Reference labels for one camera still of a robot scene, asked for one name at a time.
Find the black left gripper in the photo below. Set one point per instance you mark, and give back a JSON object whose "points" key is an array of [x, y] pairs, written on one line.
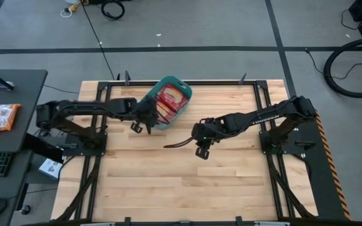
{"points": [[144, 110]]}

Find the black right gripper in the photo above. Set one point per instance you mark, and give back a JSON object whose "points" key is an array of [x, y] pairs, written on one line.
{"points": [[207, 132]]}

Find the red popcorn bag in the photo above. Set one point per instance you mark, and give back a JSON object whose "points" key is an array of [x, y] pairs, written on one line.
{"points": [[168, 110], [173, 95]]}

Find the teal plastic basket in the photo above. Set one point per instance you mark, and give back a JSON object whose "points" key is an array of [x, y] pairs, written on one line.
{"points": [[188, 97]]}

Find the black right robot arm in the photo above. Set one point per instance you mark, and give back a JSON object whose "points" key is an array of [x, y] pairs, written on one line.
{"points": [[262, 117]]}

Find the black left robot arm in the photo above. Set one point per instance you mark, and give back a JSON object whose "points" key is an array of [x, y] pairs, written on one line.
{"points": [[99, 105]]}

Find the black box under desk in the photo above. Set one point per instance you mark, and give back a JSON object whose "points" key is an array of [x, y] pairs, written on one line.
{"points": [[42, 147]]}

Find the black platform with hazard stripe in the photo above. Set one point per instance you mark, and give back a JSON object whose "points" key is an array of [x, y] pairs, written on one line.
{"points": [[320, 175]]}

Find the black caster wheel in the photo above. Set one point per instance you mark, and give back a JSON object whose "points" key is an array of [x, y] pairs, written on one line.
{"points": [[25, 209]]}

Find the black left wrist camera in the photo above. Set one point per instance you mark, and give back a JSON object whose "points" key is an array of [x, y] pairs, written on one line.
{"points": [[136, 127]]}

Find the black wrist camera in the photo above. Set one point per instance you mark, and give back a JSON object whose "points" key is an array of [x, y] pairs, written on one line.
{"points": [[202, 152], [136, 127]]}

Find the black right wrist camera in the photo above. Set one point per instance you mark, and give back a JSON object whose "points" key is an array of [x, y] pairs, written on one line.
{"points": [[202, 152]]}

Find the black table frame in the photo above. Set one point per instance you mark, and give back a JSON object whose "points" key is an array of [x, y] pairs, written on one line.
{"points": [[181, 83]]}

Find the black frame upright post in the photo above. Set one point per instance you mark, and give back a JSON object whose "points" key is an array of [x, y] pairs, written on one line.
{"points": [[127, 78], [242, 79]]}

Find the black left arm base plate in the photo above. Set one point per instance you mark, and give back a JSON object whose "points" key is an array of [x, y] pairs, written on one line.
{"points": [[74, 150]]}

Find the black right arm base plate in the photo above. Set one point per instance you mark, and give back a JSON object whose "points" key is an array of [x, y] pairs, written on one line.
{"points": [[294, 147]]}

